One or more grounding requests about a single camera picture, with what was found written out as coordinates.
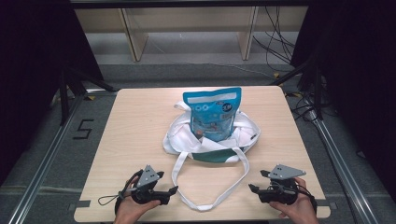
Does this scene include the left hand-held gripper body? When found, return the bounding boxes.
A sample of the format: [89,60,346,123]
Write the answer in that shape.
[130,164,171,205]

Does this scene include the black floor cables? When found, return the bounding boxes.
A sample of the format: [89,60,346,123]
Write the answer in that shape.
[285,89,339,123]

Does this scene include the black metal stand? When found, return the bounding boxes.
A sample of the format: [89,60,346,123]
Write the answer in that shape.
[269,57,325,121]
[58,65,118,126]

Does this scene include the aluminium floor rail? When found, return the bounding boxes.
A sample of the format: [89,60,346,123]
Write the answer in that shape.
[7,92,86,224]
[307,108,380,224]

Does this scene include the person's right hand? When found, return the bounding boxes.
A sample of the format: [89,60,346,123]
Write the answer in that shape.
[269,176,318,224]

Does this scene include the thin black cord loop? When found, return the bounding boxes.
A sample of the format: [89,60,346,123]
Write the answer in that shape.
[97,193,121,206]

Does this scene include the light wooden desk frame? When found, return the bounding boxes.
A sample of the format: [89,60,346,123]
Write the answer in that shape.
[74,6,309,63]

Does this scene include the black wrist strap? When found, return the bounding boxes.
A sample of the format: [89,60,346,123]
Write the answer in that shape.
[298,182,319,217]

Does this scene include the white tote bag coloured blobs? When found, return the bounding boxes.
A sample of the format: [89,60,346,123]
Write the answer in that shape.
[162,100,262,213]

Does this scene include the thin white floor cable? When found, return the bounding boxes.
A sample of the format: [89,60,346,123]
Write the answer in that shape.
[183,61,276,79]

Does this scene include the blue snack packet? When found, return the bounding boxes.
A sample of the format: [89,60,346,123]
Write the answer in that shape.
[182,86,243,143]

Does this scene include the bundle of black cables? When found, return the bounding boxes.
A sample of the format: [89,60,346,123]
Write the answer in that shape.
[252,6,297,73]

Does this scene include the black curtain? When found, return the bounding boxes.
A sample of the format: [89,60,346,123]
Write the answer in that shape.
[0,0,105,186]
[290,0,396,202]

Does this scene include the person's left hand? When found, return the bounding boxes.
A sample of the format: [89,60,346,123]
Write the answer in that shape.
[114,176,162,224]

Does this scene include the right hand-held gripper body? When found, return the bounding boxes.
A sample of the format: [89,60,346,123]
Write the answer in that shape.
[258,163,306,205]

